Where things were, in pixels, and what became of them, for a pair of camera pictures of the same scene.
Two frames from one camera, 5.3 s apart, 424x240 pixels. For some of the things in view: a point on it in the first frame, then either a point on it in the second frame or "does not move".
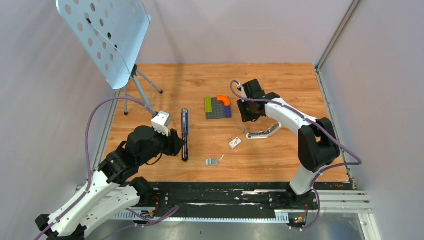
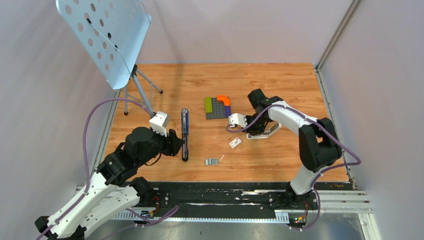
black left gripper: (176, 143) does not move
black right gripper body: (246, 111) -> (258, 126)
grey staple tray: (211, 162) does not move
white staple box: (234, 142) does not move
